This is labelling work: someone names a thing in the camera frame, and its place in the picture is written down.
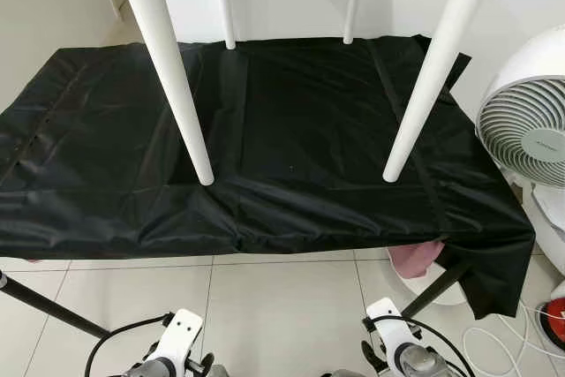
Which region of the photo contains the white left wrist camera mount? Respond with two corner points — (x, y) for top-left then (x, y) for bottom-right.
(157, 309), (204, 373)

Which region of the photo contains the black cloth cover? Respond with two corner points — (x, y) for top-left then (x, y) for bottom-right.
(0, 35), (537, 320)

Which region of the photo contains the white power cable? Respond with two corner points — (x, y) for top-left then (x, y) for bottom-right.
(463, 302), (565, 377)

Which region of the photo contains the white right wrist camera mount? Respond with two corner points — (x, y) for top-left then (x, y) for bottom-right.
(365, 298), (420, 365)

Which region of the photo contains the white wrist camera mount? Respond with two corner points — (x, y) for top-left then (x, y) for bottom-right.
(365, 298), (420, 365)
(157, 309), (204, 373)

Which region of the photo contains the dark table leg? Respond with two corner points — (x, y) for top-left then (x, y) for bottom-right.
(402, 262), (469, 318)
(0, 271), (111, 340)

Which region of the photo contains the white floor fan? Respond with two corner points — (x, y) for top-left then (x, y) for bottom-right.
(477, 24), (565, 276)

